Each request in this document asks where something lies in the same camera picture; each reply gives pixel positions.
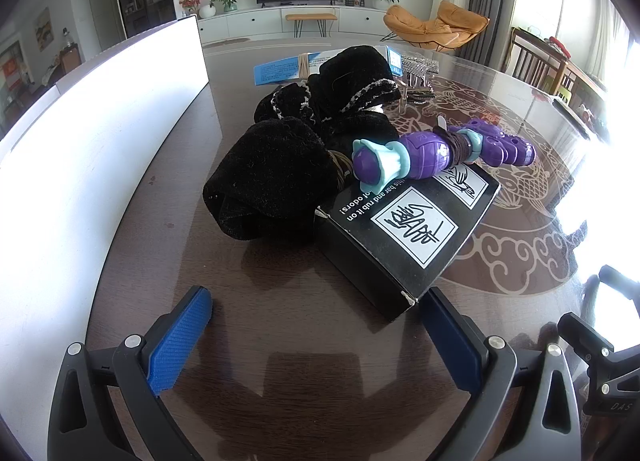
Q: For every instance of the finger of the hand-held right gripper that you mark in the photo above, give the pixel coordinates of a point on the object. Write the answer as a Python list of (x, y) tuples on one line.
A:
[(620, 278), (582, 333)]

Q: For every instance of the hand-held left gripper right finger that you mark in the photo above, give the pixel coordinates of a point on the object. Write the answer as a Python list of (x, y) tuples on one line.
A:
[(452, 346)]

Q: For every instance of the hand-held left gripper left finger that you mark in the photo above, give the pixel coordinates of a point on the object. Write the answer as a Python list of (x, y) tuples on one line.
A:
[(180, 341)]

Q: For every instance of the black cardboard box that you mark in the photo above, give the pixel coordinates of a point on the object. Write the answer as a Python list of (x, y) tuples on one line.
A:
[(400, 251)]

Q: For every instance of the black velvet pouch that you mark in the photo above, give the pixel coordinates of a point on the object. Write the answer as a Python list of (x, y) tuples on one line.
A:
[(270, 181)]

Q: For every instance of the purple and teal toy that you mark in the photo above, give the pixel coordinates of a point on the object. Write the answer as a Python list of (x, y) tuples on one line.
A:
[(430, 153)]

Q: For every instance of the black velvet cloth beaded trim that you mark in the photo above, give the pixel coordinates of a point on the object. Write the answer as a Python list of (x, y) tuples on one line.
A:
[(350, 86)]

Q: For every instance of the dark round patterned desktop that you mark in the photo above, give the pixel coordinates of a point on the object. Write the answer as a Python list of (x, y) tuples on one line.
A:
[(260, 291)]

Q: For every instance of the white flat panel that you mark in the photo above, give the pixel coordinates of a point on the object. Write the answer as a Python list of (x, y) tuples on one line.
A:
[(75, 166)]

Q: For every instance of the dark wooden chair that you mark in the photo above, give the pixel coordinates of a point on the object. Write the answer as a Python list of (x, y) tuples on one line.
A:
[(530, 58)]

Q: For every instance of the dark flat hair clip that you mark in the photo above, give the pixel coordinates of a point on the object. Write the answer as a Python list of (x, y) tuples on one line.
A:
[(421, 98)]

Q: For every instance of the clear claw hair clip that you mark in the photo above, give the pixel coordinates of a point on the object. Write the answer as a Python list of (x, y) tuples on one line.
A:
[(412, 88)]

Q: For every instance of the rhinestone hair clip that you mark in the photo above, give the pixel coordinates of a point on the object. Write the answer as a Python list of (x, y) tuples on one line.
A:
[(422, 67)]

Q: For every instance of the blue and white box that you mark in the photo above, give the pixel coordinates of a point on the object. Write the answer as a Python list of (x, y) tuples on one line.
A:
[(280, 70)]

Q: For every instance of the orange lounge chair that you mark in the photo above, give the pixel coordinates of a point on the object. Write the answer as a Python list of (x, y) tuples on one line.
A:
[(425, 26)]

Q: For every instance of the water bottle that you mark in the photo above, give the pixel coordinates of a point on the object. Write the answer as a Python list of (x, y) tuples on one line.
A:
[(66, 38)]

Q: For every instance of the white television cabinet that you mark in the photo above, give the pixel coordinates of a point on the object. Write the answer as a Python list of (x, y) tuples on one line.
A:
[(250, 23)]

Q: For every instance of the red flower plant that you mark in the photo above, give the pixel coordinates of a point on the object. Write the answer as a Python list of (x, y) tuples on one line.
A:
[(190, 3)]

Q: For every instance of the wooden bench black legs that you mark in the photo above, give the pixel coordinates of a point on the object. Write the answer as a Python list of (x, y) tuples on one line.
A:
[(310, 17)]

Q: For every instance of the framed wall painting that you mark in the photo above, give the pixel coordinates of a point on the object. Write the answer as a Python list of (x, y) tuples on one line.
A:
[(43, 28)]

